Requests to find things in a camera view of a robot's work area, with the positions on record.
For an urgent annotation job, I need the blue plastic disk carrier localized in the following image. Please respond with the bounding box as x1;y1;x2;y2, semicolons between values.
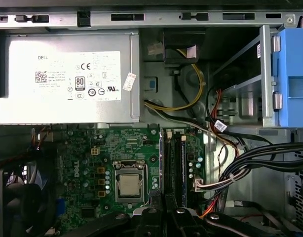
271;28;303;128

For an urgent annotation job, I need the black flat data cable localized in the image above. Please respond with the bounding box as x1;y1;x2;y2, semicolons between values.
205;85;274;149
223;187;290;237

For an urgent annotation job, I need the grey metal PC case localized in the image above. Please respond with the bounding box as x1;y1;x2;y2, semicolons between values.
0;0;303;237

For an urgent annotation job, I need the metal socket cover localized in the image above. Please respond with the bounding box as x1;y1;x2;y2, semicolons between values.
114;161;146;202

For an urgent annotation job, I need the grey Dell power supply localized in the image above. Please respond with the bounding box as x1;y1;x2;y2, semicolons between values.
0;28;141;125

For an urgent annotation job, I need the blue board connector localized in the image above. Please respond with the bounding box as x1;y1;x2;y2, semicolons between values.
55;197;66;218

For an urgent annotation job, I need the grey white cable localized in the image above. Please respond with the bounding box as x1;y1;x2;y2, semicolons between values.
144;102;216;139

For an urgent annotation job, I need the metal disk bay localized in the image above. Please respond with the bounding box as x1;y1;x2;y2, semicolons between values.
210;24;276;127

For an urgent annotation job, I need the white loose plug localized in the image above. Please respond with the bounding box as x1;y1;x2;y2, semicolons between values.
146;42;164;57

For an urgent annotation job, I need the grey wire bundle white plug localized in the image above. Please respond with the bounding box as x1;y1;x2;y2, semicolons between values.
192;142;303;196

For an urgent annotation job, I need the black cooling fan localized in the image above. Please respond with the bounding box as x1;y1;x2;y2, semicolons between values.
0;158;57;237

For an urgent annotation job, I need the CPU socket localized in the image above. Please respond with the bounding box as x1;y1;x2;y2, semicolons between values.
112;159;150;204

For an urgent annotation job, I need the black plastic bracket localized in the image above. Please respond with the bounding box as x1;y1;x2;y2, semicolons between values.
163;28;207;65

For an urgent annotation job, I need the black round cable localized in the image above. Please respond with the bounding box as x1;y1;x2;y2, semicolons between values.
172;70;191;107

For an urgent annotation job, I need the RAM stick with blue label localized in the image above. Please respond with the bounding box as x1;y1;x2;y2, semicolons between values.
180;135;188;207

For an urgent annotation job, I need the thin dark red wire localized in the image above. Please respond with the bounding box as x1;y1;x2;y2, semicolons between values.
216;144;238;179

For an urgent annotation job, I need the orange red yellow wire bundle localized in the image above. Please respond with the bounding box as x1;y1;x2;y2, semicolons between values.
197;87;241;219

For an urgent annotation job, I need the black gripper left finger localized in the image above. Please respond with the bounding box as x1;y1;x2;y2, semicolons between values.
59;189;165;237

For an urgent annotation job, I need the silver CPU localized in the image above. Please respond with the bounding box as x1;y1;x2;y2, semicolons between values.
116;173;141;197

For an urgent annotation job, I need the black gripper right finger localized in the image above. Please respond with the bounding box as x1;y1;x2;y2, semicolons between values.
165;193;272;237

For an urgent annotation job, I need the black RAM slot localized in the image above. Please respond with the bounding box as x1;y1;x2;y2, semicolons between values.
169;129;176;198
163;129;170;196
175;129;182;207

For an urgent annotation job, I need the green Dell motherboard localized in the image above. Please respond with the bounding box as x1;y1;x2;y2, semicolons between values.
30;125;209;223

